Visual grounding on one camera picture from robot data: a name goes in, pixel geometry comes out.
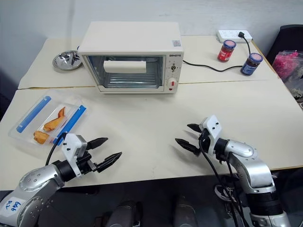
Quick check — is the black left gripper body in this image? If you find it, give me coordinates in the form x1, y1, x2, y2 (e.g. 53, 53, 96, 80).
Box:
75, 152, 98, 177

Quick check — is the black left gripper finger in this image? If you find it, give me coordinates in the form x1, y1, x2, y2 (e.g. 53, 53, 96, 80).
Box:
85, 137, 109, 150
97, 151, 123, 173

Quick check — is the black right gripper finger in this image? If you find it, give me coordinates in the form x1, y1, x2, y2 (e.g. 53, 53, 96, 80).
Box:
187, 123, 202, 139
175, 138, 201, 157

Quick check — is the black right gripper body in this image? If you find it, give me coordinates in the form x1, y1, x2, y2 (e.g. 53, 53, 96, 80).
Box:
197, 129, 212, 153

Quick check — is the clear plastic food container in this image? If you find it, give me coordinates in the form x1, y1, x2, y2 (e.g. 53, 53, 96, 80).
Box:
8, 89, 87, 147

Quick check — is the white toaster oven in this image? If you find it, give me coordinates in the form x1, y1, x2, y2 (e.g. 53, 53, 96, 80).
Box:
77, 21, 185, 95

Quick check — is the blue container clip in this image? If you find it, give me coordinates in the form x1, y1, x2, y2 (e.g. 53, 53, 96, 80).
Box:
16, 95, 52, 134
53, 105, 87, 144

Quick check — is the long orange chicken wing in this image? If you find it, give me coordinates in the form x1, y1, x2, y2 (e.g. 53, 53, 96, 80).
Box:
43, 106, 67, 131

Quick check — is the dark rounded shape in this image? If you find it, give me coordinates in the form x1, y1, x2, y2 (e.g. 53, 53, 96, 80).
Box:
174, 197, 199, 227
103, 200, 143, 227

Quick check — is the red jar with pink lid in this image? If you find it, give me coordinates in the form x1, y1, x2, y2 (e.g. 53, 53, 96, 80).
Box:
217, 39, 238, 63

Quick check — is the blue jar with pink lid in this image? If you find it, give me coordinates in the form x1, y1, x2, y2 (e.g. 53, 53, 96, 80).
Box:
240, 52, 264, 77

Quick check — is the round metal bowl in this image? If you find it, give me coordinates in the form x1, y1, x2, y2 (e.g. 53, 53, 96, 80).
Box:
52, 50, 82, 72

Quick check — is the white power strip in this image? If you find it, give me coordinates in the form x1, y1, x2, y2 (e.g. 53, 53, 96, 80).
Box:
215, 29, 253, 44

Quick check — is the clear bag with dark contents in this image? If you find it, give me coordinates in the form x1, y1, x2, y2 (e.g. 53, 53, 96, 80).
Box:
283, 75, 303, 101

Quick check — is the pink plastic bag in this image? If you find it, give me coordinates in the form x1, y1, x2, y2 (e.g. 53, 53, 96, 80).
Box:
272, 50, 303, 81

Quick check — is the black chair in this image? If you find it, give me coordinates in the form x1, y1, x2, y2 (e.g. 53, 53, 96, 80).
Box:
266, 24, 303, 65

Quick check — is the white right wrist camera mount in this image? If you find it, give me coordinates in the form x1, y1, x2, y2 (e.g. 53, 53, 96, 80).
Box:
200, 114, 223, 155

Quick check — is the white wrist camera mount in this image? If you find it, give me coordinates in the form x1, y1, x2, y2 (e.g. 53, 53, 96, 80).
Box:
200, 114, 223, 155
62, 132, 89, 178

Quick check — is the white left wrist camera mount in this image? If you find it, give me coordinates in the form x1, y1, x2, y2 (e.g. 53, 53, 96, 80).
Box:
62, 132, 89, 178

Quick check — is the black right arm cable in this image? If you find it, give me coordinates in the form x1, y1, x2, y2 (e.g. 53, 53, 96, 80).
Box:
199, 139, 251, 227

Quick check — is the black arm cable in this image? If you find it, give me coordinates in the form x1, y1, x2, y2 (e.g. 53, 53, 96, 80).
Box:
199, 139, 251, 227
45, 132, 67, 166

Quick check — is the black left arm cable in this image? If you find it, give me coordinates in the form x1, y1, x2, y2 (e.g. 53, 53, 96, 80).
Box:
45, 132, 67, 166

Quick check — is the black power cable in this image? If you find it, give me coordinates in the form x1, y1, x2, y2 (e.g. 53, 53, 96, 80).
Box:
182, 35, 252, 72

